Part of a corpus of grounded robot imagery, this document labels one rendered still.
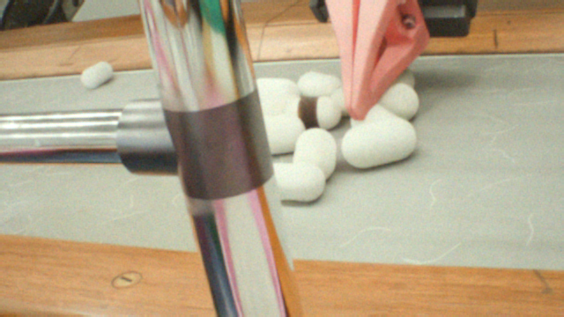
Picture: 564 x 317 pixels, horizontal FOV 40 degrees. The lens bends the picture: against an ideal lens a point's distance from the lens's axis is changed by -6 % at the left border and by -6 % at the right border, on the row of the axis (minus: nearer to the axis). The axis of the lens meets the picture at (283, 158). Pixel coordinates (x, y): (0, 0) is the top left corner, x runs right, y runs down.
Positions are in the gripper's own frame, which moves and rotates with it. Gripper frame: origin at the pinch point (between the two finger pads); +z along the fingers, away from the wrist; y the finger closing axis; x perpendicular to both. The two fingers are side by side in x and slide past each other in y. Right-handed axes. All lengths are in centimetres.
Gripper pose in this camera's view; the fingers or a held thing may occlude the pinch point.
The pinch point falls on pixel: (357, 100)
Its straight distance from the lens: 42.7
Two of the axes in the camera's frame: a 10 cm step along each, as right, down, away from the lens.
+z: -2.3, 8.8, -4.3
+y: 9.0, 0.2, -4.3
